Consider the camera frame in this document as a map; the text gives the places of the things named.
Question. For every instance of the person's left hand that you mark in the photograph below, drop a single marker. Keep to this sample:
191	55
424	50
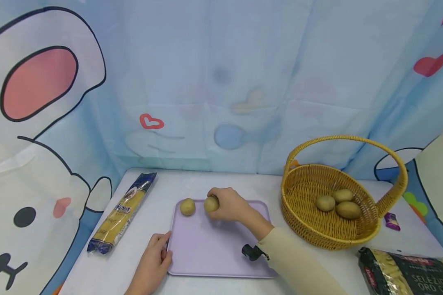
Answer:
152	262

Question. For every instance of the person's right hand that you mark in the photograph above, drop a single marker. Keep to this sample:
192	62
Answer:
232	205

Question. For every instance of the person's right fingers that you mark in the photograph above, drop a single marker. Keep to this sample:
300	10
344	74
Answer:
215	194

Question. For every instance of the lilac plastic tray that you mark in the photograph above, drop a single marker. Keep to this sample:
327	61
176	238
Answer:
210	244

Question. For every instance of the person's left forearm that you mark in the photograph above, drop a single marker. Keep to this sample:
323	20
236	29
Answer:
137	289

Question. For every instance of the person's right forearm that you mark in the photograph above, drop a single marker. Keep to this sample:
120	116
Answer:
291	258

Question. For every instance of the black wrist band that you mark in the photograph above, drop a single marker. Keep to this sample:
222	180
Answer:
251	251

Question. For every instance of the blue spaghetti packet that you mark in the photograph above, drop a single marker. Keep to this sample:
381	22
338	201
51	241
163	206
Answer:
122	213

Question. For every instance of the yellow wicker basket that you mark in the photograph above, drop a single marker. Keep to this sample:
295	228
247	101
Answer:
330	205

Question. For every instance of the small purple candy wrapper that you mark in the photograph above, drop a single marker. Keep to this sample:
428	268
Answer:
391	221

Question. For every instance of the black pasta bag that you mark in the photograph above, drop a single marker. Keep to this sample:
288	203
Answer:
406	272

